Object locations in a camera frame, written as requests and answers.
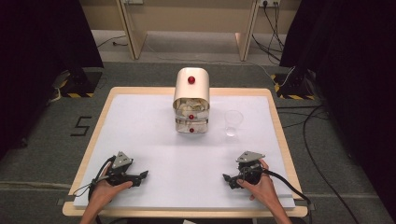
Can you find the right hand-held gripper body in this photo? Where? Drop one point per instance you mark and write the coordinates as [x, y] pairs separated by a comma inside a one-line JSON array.
[[249, 169]]

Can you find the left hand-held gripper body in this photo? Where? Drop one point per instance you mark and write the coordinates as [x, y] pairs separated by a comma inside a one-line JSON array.
[[120, 169]]

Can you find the person's right hand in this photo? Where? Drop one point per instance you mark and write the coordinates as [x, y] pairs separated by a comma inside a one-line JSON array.
[[264, 188]]

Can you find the person's left hand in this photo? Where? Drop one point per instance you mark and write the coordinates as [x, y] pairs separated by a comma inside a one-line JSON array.
[[106, 191]]

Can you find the white table mat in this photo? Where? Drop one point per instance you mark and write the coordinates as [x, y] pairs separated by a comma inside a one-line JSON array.
[[174, 155]]

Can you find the clear plastic cup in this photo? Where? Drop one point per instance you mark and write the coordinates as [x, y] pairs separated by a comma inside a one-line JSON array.
[[233, 121]]

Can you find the wooden table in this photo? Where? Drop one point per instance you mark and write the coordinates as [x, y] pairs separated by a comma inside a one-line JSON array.
[[93, 124]]

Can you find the pile of white packets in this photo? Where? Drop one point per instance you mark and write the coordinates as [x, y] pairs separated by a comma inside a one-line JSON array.
[[190, 105]]

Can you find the stand base with striped tape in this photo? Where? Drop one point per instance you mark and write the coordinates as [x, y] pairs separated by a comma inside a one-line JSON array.
[[292, 87], [79, 84]]

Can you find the white drawer cabinet red knobs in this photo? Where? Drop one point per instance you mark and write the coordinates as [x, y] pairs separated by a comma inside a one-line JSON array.
[[191, 90]]

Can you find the black curtain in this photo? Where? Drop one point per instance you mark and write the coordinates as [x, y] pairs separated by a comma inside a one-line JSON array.
[[351, 77], [37, 62]]

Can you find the beige wooden desk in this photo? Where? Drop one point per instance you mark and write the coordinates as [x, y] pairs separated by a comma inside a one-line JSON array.
[[134, 34]]

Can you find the white wall socket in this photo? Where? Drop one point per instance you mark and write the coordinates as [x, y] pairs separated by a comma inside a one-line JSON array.
[[270, 2]]

